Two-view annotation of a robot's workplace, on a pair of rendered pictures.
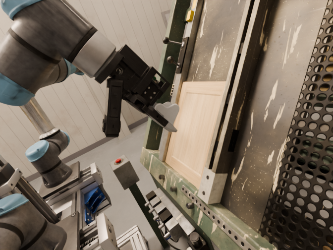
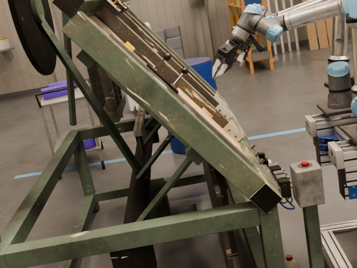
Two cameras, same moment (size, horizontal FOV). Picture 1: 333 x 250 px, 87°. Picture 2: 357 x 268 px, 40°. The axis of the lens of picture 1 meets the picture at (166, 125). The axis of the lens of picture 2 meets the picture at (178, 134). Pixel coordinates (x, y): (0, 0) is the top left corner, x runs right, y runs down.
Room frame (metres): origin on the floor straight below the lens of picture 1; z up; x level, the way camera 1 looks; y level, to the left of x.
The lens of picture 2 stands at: (3.18, 0.71, 1.80)
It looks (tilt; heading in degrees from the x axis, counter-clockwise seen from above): 16 degrees down; 203
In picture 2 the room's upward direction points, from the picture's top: 11 degrees counter-clockwise
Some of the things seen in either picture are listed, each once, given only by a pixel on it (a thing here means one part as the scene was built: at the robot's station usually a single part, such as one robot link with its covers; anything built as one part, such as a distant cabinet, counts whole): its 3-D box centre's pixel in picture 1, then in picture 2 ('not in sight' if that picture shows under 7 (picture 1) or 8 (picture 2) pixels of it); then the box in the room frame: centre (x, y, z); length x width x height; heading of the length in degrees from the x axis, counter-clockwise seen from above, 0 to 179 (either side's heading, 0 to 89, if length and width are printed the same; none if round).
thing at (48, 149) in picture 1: (42, 155); not in sight; (0.92, 0.69, 1.20); 0.13 x 0.12 x 0.14; 173
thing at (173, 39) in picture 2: not in sight; (161, 52); (-7.25, -3.78, 0.51); 1.03 x 0.69 x 1.02; 108
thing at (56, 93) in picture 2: not in sight; (72, 124); (-1.60, -2.67, 0.51); 1.09 x 0.64 x 1.03; 25
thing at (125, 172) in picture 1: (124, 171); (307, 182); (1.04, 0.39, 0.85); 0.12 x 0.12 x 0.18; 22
